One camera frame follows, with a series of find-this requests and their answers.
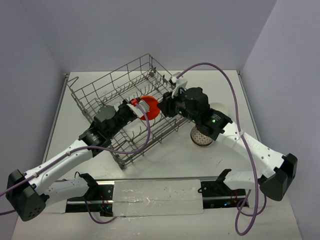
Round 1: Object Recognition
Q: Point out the clear tape sheet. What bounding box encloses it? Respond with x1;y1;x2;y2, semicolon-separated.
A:
112;179;204;217

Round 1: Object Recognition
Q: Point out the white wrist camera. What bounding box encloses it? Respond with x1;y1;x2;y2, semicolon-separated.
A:
169;72;188;98
127;98;149;118

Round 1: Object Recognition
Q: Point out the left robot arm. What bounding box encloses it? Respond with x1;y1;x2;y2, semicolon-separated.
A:
1;99;149;222

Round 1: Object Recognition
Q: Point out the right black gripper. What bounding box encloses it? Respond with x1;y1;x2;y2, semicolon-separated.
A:
156;85;199;124

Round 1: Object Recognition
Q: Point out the brown patterned bowl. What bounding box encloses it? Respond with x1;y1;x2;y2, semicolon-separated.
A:
190;126;214;147

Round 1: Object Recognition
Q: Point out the grey wire dish rack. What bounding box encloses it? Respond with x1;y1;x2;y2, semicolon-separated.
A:
67;53;188;170

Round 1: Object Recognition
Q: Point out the black mounting rail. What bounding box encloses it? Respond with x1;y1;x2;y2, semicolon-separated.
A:
65;179;246;217

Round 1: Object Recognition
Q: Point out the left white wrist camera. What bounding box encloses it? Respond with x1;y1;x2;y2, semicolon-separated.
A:
127;98;149;118

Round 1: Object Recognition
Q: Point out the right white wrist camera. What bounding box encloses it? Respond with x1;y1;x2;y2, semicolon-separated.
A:
169;72;188;98

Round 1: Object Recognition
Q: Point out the orange bowl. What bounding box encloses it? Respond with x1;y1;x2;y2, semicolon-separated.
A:
140;95;160;120

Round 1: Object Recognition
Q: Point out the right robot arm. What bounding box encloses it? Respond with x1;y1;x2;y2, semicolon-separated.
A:
157;87;298;201

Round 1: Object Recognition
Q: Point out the white bowl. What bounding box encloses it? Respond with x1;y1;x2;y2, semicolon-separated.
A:
210;102;229;116

